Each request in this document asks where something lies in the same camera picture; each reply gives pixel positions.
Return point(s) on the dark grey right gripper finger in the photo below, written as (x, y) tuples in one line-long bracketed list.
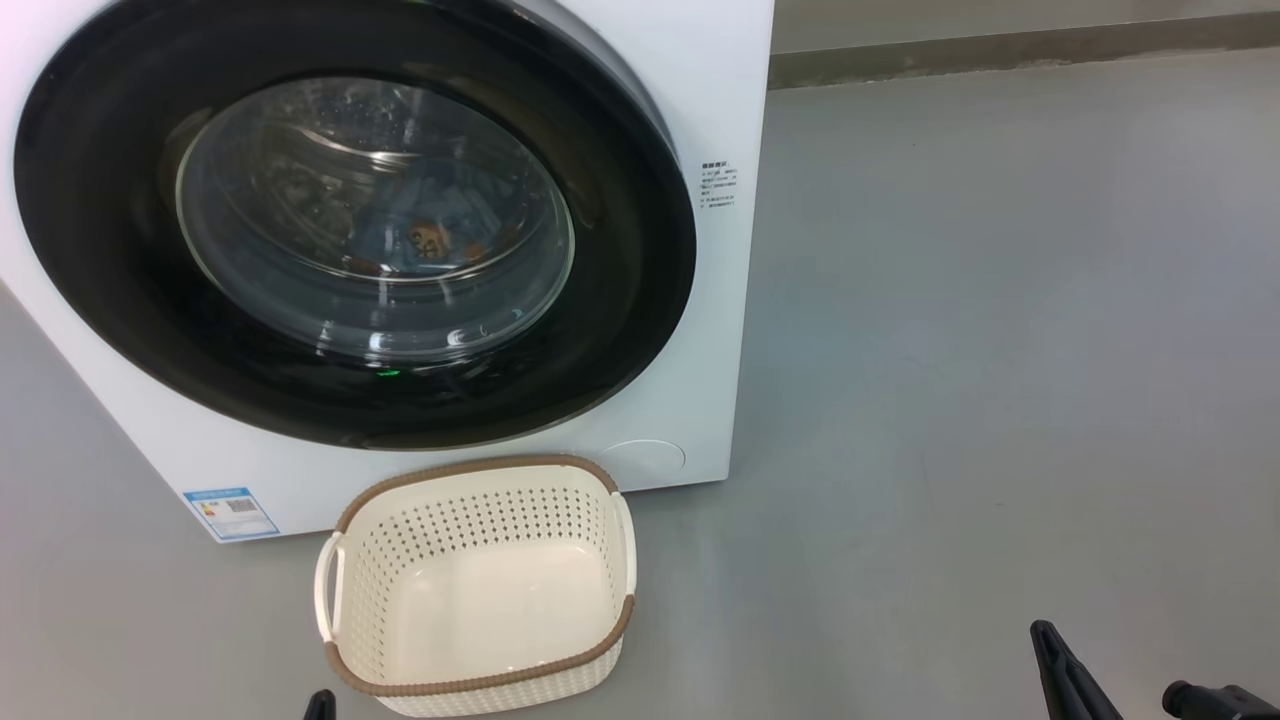
[(1070, 685)]

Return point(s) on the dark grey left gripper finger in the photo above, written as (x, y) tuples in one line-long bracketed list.
[(322, 708)]

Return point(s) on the blue sloth print garment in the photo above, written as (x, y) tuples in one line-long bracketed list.
[(430, 235)]

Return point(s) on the black round glass washer door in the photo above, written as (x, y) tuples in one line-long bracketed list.
[(100, 200)]

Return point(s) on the white front-load washing machine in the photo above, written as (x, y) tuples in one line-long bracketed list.
[(720, 80)]

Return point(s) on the cream perforated laundry basket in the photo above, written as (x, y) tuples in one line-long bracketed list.
[(480, 600)]

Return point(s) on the blue energy label sticker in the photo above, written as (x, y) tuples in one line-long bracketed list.
[(232, 513)]

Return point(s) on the grey brown baseboard strip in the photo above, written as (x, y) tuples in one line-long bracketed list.
[(1000, 55)]

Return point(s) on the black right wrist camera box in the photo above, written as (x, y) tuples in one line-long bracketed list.
[(1225, 702)]

